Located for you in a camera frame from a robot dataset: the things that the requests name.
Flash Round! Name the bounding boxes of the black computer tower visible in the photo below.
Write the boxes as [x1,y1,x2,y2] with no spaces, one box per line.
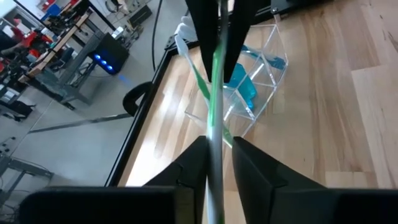
[88,32,131,76]

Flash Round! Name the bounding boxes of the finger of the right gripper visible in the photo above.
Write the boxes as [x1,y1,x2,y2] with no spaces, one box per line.
[223,0,259,84]
[185,0,220,84]

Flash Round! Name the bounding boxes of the wooden workbench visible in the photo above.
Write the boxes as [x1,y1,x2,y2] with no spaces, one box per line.
[17,12,105,108]

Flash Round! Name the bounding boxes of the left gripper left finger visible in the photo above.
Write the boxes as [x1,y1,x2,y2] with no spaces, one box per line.
[143,135,209,224]

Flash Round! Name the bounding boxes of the black floor box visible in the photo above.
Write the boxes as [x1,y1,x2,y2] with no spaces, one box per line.
[129,4,153,29]

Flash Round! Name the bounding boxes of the clear acrylic organizer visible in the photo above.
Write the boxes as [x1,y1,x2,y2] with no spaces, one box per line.
[185,23,290,139]

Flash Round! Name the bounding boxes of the blue white toothbrush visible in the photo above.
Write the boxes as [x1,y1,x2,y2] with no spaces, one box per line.
[241,45,287,71]
[241,45,261,60]

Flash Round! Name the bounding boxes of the green white toothbrush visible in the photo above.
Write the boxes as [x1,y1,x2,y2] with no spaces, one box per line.
[176,15,200,43]
[205,0,231,224]
[173,33,234,149]

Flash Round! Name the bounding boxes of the black cable loop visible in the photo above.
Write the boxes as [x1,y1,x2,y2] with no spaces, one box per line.
[123,81,154,118]

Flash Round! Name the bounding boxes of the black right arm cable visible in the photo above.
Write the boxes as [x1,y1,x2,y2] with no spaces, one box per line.
[151,0,163,72]

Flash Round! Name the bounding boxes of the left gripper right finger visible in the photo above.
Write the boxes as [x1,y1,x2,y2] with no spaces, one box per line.
[232,136,326,224]

